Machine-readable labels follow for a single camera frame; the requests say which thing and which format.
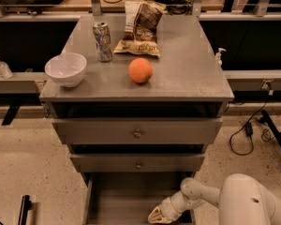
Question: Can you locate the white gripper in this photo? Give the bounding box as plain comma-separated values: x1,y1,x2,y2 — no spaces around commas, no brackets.
148,191,192,224

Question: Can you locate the grey bottom drawer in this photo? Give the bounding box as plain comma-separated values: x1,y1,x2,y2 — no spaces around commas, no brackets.
82,172,194,225

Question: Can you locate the grey drawer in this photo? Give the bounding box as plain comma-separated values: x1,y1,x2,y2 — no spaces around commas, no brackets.
70,154,204,173
52,118,222,144
82,172,194,225

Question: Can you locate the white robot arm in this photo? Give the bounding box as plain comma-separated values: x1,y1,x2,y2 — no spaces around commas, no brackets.
148,173,281,225

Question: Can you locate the grey middle drawer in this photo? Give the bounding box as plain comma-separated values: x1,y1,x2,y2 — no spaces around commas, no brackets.
70,154,204,173

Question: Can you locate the grey drawer cabinet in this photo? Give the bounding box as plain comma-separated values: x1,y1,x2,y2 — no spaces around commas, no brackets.
38,13,235,183

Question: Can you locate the grey top drawer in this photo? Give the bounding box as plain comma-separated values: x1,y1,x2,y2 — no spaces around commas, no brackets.
52,118,222,144

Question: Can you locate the black bar on floor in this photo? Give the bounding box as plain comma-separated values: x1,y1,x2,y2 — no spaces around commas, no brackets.
18,195,31,225

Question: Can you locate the black stand leg right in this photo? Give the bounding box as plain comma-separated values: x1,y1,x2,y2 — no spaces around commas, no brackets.
259,110,281,171

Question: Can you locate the orange fruit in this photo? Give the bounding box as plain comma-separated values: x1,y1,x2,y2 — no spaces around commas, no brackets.
128,58,153,83

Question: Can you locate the white pump bottle right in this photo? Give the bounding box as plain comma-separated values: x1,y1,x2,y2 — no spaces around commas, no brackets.
215,48,227,66

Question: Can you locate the white bowl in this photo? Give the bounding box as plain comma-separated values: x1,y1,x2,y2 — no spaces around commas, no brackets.
45,52,87,87

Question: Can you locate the silver drink can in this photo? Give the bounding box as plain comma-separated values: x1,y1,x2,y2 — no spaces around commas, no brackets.
93,21,112,62

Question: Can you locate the brown chip bag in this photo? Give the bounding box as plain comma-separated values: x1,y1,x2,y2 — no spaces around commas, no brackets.
114,0,166,57

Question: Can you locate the clear sanitizer bottle left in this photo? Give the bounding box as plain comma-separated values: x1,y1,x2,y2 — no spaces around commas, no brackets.
0,60,13,79

